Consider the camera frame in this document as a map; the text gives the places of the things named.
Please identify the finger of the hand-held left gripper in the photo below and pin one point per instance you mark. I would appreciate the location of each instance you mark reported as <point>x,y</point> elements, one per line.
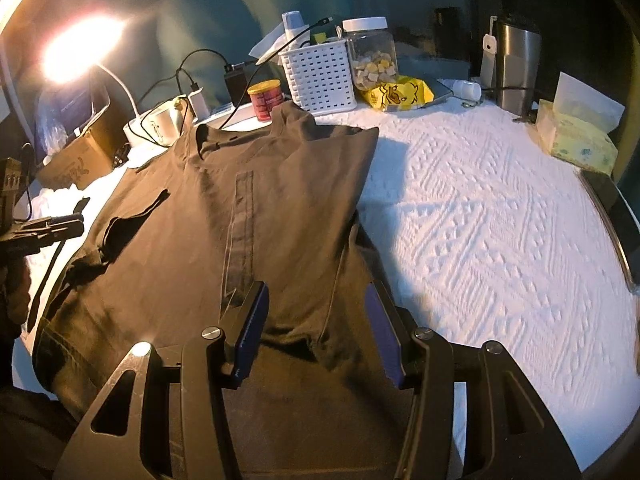
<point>55,227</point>

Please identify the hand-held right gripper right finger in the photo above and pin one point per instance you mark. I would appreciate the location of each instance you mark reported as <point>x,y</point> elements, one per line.
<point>382,330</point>

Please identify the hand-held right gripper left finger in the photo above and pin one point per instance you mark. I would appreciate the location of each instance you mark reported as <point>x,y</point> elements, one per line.
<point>252,320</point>

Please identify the brown printed t-shirt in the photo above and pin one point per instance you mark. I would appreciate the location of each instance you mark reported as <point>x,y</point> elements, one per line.
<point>175,260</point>

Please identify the clear plastic bag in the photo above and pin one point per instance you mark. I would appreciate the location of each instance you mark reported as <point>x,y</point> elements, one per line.
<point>50,120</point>

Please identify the cardboard box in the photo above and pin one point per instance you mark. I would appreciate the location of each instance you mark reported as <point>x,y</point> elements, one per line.
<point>85,155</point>

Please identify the white desk lamp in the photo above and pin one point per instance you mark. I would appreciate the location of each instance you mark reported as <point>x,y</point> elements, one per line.
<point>142,132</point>

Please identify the white textured tablecloth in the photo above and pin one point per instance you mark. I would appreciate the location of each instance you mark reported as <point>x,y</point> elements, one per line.
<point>475,235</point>

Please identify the cream cartoon mug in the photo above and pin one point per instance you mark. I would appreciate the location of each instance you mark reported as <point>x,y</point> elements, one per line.
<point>167,120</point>

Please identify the white charger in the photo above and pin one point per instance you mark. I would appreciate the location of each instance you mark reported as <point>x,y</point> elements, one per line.
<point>199,102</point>

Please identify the pink yellow-lidded jar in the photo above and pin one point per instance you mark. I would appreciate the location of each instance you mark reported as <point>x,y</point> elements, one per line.
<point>265,102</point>

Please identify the black charger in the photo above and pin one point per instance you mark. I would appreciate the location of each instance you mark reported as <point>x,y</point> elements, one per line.
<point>236,85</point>

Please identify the yellow snack packet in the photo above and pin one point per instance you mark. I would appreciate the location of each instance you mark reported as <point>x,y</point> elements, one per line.
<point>395,95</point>

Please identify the dark flat case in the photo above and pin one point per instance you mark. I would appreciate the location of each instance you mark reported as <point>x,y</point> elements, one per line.
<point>436,92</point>

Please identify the white perforated basket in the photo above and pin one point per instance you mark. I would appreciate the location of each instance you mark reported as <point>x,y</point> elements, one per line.
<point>317,77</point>

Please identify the small white bottle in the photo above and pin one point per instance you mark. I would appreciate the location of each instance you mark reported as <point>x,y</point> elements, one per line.
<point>462,89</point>

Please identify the teal curtain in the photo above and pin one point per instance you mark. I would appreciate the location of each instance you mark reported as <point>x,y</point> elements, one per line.
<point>200,5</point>

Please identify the green tissue pack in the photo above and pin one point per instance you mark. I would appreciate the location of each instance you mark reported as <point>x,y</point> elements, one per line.
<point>575,135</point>

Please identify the clear jar with white lid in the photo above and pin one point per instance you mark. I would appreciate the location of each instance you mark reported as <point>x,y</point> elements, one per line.
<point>372,55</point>

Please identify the white crumpled tissue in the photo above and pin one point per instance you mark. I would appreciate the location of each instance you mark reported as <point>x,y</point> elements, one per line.
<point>267,42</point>

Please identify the white and blue tube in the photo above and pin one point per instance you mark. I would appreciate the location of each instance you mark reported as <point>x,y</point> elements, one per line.
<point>293,25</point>

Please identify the stainless steel tumbler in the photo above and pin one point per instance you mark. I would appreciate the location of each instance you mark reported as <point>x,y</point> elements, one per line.
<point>520,65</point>

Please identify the dark door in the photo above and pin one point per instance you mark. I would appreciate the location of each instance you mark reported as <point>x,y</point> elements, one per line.
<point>575,0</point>

